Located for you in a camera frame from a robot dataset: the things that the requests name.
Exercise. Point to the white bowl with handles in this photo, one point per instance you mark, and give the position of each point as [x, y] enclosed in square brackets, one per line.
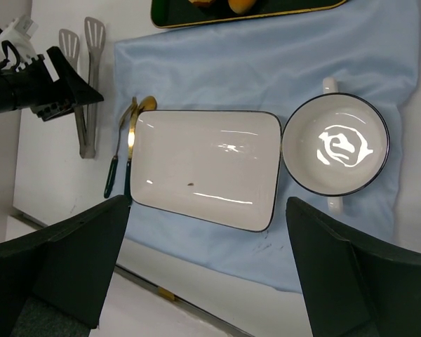
[335, 144]

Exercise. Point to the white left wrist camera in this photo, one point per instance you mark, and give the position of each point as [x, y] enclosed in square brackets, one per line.
[17, 53]

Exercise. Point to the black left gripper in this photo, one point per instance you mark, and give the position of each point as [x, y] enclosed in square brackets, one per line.
[47, 100]

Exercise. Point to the orange bagel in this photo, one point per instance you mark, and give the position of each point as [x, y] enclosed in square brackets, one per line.
[202, 3]

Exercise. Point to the dark green serving tray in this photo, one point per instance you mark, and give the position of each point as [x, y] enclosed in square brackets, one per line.
[175, 14]

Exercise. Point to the gold fork green handle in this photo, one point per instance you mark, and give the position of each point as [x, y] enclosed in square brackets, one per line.
[115, 159]

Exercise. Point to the light blue cloth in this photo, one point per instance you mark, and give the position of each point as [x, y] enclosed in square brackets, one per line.
[272, 66]

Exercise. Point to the gold knife green handle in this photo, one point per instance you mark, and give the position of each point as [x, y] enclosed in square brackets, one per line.
[130, 141]

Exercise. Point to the metal serving tongs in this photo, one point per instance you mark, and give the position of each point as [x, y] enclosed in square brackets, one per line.
[85, 116]

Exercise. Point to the white rectangular plate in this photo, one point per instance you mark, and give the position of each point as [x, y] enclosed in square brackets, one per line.
[217, 166]

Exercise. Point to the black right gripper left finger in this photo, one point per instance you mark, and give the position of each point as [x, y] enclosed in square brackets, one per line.
[54, 281]

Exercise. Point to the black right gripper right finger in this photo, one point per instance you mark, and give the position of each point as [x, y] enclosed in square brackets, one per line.
[353, 284]

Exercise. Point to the small golden bread roll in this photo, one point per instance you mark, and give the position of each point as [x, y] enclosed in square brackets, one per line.
[241, 6]

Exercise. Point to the gold spoon green handle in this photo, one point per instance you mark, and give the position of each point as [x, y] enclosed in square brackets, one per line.
[148, 103]

